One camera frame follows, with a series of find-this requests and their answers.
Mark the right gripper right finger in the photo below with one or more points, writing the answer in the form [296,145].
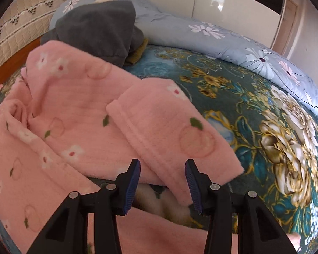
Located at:
[258,230]

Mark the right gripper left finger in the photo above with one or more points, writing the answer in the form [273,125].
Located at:
[67,229]

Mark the pink fleece garment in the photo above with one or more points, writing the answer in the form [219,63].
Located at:
[72,117]

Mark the mustard yellow knit garment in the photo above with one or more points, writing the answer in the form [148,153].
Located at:
[136,55]

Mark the dark grey hoodie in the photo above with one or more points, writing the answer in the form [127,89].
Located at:
[105,30]

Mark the beige quilted headboard cover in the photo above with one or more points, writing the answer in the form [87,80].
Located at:
[23,22]

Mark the light blue floral quilt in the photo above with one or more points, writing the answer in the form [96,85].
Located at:
[166,29]

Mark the white black wardrobe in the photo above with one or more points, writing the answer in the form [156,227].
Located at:
[256,19]

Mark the blue floral pillow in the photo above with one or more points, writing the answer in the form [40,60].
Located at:
[65,8]

